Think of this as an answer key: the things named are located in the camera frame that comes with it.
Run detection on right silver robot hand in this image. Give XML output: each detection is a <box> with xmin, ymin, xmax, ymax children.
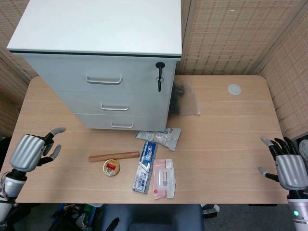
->
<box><xmin>257</xmin><ymin>136</ymin><xmax>308</xmax><ymax>192</ymax></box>

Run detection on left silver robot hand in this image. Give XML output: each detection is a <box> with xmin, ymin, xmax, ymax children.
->
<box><xmin>9</xmin><ymin>127</ymin><xmax>67</xmax><ymax>173</ymax></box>

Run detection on shallow white drawer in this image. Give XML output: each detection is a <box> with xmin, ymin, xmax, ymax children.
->
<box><xmin>56</xmin><ymin>90</ymin><xmax>173</xmax><ymax>119</ymax></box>

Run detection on tall white lockable drawer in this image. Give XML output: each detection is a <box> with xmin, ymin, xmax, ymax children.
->
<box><xmin>23</xmin><ymin>55</ymin><xmax>178</xmax><ymax>97</ymax></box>

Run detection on low white drawer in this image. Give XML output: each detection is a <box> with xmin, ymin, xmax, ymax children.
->
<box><xmin>73</xmin><ymin>112</ymin><xmax>169</xmax><ymax>132</ymax></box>

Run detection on white three-drawer cabinet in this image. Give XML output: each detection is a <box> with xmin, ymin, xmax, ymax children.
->
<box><xmin>6</xmin><ymin>0</ymin><xmax>182</xmax><ymax>132</ymax></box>

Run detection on black key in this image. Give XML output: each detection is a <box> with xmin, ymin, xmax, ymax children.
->
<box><xmin>155</xmin><ymin>61</ymin><xmax>166</xmax><ymax>93</ymax></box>

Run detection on wooden rolling pin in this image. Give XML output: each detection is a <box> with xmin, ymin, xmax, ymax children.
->
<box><xmin>88</xmin><ymin>150</ymin><xmax>141</xmax><ymax>163</ymax></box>

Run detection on round gold tin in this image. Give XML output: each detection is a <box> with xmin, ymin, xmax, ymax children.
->
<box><xmin>103</xmin><ymin>158</ymin><xmax>121</xmax><ymax>177</ymax></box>

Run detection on blue white toothpaste box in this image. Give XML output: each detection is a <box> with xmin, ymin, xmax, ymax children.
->
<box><xmin>131</xmin><ymin>141</ymin><xmax>158</xmax><ymax>194</ymax></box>

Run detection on clear plastic zip bag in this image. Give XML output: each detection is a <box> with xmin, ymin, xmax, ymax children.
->
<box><xmin>169</xmin><ymin>80</ymin><xmax>201</xmax><ymax>116</ymax></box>

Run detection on pink wet wipes pack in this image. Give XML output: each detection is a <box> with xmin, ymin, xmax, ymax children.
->
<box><xmin>153</xmin><ymin>158</ymin><xmax>177</xmax><ymax>201</ymax></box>

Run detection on blue office chair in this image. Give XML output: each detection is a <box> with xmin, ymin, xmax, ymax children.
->
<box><xmin>100</xmin><ymin>204</ymin><xmax>205</xmax><ymax>231</ymax></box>

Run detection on tangled cables and parts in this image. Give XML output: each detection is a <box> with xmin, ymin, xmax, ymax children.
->
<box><xmin>54</xmin><ymin>204</ymin><xmax>104</xmax><ymax>231</ymax></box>

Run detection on round white cable cap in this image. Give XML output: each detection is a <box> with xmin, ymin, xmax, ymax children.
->
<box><xmin>227</xmin><ymin>83</ymin><xmax>242</xmax><ymax>96</ymax></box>

